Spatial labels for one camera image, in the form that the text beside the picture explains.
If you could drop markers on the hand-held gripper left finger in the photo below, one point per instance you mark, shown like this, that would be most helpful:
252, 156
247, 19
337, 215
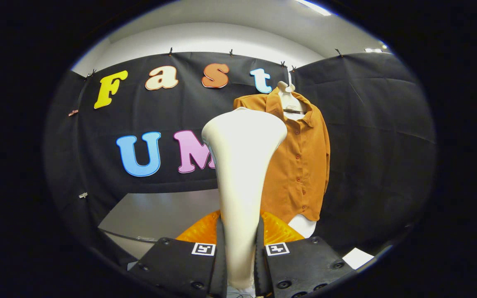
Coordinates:
180, 265

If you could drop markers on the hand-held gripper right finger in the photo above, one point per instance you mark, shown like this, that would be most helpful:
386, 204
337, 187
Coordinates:
300, 265

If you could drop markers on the orange button shirt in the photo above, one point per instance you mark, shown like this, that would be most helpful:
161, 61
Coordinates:
300, 165

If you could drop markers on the white paper sheet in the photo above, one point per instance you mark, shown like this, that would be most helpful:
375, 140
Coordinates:
357, 258

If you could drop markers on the small silver clip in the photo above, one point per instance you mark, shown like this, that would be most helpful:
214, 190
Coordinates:
83, 195

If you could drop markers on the black backdrop cloth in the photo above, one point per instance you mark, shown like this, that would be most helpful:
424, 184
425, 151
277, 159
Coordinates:
367, 145

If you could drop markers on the white mannequin torso hanger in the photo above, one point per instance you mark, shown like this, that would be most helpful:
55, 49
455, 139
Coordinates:
290, 101

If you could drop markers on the small pink clip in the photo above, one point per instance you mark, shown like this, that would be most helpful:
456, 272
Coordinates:
73, 112

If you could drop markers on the row of black clips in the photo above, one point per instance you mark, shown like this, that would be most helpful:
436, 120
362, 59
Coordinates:
230, 52

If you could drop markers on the small ceiling light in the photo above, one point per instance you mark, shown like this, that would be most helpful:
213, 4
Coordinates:
374, 50

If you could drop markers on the long ceiling light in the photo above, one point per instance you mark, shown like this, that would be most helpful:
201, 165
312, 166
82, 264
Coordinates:
313, 7

